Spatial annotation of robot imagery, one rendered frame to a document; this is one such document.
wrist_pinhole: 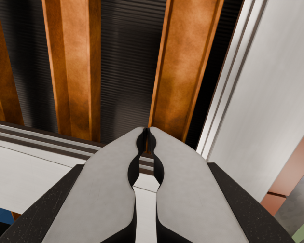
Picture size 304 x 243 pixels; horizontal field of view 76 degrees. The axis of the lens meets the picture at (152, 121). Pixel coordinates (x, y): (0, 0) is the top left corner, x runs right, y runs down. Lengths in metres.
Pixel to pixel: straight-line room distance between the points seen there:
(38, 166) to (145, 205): 0.19
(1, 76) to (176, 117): 0.39
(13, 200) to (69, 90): 0.25
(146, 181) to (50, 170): 0.16
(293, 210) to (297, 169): 0.32
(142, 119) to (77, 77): 0.24
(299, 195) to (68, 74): 0.60
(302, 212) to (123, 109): 0.54
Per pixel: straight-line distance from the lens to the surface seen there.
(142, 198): 0.34
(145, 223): 0.39
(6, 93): 0.55
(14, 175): 0.43
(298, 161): 0.33
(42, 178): 0.40
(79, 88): 0.46
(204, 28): 0.38
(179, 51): 0.38
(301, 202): 0.63
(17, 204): 0.50
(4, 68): 0.54
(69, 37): 0.44
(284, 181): 0.35
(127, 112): 0.59
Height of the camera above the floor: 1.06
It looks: 59 degrees down
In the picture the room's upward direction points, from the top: 160 degrees counter-clockwise
